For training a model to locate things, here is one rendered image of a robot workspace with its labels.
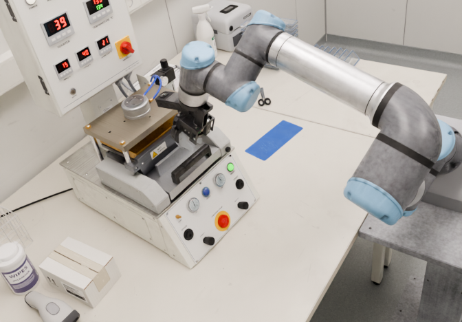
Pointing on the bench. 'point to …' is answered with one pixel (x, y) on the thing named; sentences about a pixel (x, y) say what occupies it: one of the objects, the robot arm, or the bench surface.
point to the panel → (210, 208)
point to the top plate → (131, 117)
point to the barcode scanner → (51, 308)
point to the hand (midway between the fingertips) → (182, 143)
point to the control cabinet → (71, 40)
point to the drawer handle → (190, 162)
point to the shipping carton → (80, 271)
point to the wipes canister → (18, 269)
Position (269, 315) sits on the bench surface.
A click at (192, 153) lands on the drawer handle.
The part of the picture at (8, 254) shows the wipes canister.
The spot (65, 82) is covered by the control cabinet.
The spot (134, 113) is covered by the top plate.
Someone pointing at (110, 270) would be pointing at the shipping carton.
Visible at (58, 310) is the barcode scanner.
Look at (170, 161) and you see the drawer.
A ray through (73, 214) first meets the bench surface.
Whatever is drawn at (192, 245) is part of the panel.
